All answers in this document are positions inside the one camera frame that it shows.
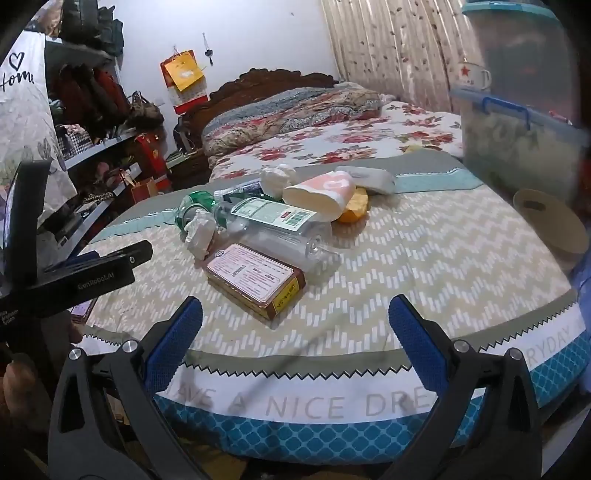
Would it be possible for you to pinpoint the orange snack packet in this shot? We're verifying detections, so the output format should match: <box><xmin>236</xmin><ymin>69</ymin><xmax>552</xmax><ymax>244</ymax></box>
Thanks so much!
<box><xmin>335</xmin><ymin>187</ymin><xmax>372</xmax><ymax>225</ymax></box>

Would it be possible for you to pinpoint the red gift box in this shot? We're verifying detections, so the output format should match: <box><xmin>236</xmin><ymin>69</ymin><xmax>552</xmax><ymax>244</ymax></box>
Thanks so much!
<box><xmin>134</xmin><ymin>131</ymin><xmax>169</xmax><ymax>181</ymax></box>

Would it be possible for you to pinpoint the red wall calendar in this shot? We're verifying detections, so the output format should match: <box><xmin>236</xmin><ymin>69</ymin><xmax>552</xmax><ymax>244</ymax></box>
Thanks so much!
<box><xmin>171</xmin><ymin>85</ymin><xmax>208</xmax><ymax>115</ymax></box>

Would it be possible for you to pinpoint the dark wooden nightstand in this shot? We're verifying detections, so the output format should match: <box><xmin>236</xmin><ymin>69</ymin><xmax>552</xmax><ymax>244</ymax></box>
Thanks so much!
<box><xmin>166</xmin><ymin>150</ymin><xmax>213</xmax><ymax>192</ymax></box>

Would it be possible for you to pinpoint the green plastic bottle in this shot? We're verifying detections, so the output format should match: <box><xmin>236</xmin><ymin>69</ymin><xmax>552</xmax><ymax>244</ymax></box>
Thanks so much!
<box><xmin>177</xmin><ymin>189</ymin><xmax>222</xmax><ymax>229</ymax></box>

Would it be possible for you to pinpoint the white tissue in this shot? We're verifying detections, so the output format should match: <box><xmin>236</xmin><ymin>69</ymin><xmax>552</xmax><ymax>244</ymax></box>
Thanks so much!
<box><xmin>261</xmin><ymin>164</ymin><xmax>297</xmax><ymax>199</ymax></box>
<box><xmin>182</xmin><ymin>210</ymin><xmax>220</xmax><ymax>259</ymax></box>

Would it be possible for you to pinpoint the yellow paper bag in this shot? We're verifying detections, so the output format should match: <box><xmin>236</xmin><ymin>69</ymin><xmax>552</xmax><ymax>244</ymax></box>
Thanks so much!
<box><xmin>160</xmin><ymin>51</ymin><xmax>206</xmax><ymax>93</ymax></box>

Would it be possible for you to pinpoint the clear storage box teal lid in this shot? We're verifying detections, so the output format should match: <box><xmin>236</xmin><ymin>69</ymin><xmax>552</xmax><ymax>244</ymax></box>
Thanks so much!
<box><xmin>462</xmin><ymin>0</ymin><xmax>575</xmax><ymax>125</ymax></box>

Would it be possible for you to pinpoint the crushed clear plastic bottle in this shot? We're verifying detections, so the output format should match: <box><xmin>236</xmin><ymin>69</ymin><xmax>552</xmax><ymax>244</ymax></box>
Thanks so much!
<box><xmin>215</xmin><ymin>179</ymin><xmax>264</xmax><ymax>204</ymax></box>

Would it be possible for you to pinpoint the white enamel mug red star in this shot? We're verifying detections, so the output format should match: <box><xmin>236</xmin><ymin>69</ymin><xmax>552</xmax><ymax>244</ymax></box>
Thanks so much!
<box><xmin>457</xmin><ymin>60</ymin><xmax>492</xmax><ymax>90</ymax></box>

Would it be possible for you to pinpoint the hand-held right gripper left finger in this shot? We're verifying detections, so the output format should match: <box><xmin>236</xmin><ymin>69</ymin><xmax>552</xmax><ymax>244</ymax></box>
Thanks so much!
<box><xmin>48</xmin><ymin>295</ymin><xmax>204</xmax><ymax>480</ymax></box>

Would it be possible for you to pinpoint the zigzag patterned blanket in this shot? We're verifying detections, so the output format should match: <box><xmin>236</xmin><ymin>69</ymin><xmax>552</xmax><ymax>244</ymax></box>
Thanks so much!
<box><xmin>76</xmin><ymin>150</ymin><xmax>591</xmax><ymax>455</ymax></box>

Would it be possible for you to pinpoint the person's left hand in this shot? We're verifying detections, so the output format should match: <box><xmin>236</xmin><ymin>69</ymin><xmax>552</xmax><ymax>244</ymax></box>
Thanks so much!
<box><xmin>0</xmin><ymin>355</ymin><xmax>44</xmax><ymax>421</ymax></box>

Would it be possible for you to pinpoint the folded patchwork quilt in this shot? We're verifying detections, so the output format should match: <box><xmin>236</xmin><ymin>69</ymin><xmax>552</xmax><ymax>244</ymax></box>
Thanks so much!
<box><xmin>201</xmin><ymin>85</ymin><xmax>384</xmax><ymax>155</ymax></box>

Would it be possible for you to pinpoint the pink paper cup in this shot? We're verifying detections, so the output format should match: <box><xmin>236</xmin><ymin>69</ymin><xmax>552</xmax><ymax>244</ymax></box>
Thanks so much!
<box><xmin>281</xmin><ymin>170</ymin><xmax>357</xmax><ymax>224</ymax></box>

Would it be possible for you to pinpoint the storage shelf with bags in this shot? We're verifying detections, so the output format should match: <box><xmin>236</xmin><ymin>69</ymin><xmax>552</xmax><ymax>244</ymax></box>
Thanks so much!
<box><xmin>44</xmin><ymin>0</ymin><xmax>144</xmax><ymax>259</ymax></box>

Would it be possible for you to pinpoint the beige waste bin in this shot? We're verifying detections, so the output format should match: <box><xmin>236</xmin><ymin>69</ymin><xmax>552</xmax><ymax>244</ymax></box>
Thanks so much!
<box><xmin>512</xmin><ymin>188</ymin><xmax>589</xmax><ymax>271</ymax></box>

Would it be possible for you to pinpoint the brown handbag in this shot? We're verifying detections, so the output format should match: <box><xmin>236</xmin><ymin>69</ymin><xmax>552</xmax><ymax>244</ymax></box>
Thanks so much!
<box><xmin>127</xmin><ymin>91</ymin><xmax>165</xmax><ymax>130</ymax></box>

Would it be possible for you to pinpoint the clear storage box blue handle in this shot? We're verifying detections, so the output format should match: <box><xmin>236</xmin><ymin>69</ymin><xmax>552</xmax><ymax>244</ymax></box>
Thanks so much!
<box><xmin>450</xmin><ymin>85</ymin><xmax>591</xmax><ymax>204</ymax></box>

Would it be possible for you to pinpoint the white printed cloth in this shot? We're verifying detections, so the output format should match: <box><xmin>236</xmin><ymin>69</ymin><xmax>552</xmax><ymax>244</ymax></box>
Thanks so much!
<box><xmin>0</xmin><ymin>30</ymin><xmax>79</xmax><ymax>227</ymax></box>

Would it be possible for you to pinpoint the floral bedsheet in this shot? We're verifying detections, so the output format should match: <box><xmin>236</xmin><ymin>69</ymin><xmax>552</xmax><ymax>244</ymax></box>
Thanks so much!
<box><xmin>210</xmin><ymin>102</ymin><xmax>465</xmax><ymax>183</ymax></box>

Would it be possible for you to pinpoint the carved wooden headboard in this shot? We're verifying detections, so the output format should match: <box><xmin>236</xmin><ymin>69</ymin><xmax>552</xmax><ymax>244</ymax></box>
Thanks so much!
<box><xmin>178</xmin><ymin>68</ymin><xmax>340</xmax><ymax>153</ymax></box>

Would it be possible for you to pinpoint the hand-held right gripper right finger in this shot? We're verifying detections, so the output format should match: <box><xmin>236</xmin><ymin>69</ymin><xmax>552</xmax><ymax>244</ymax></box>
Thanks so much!
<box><xmin>388</xmin><ymin>295</ymin><xmax>543</xmax><ymax>480</ymax></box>

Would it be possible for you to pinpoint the floral curtain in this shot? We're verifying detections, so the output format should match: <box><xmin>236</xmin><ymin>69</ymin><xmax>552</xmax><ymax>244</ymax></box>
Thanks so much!
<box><xmin>321</xmin><ymin>0</ymin><xmax>481</xmax><ymax>114</ymax></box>

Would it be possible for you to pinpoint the brown cardboard box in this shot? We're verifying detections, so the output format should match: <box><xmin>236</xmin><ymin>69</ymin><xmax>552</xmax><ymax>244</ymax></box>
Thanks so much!
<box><xmin>204</xmin><ymin>242</ymin><xmax>308</xmax><ymax>321</ymax></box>

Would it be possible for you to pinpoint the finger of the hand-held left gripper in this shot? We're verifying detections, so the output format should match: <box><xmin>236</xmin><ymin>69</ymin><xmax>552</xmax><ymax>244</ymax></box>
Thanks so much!
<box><xmin>44</xmin><ymin>239</ymin><xmax>154</xmax><ymax>278</ymax></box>
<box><xmin>27</xmin><ymin>258</ymin><xmax>136</xmax><ymax>320</ymax></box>

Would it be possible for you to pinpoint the brown paper bag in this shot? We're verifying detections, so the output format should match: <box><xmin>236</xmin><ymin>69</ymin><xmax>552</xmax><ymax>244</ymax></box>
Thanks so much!
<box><xmin>129</xmin><ymin>175</ymin><xmax>160</xmax><ymax>204</ymax></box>

